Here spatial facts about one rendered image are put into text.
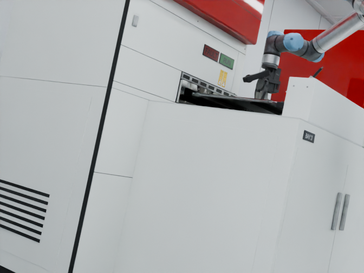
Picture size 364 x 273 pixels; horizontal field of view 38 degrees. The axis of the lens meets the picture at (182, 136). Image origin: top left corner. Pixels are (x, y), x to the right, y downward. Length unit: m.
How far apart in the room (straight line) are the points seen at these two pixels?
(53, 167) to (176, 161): 0.46
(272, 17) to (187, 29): 3.72
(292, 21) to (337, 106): 4.37
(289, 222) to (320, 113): 0.38
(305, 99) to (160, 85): 0.60
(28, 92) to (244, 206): 1.01
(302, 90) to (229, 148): 0.30
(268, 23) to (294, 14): 0.61
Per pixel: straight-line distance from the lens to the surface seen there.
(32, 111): 2.18
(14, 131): 2.25
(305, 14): 6.57
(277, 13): 5.95
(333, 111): 1.92
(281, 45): 2.35
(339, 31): 2.32
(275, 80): 2.39
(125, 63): 1.92
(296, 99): 1.76
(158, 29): 2.05
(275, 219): 1.68
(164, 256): 1.90
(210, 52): 2.32
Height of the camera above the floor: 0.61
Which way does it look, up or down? 3 degrees up
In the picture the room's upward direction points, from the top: 12 degrees clockwise
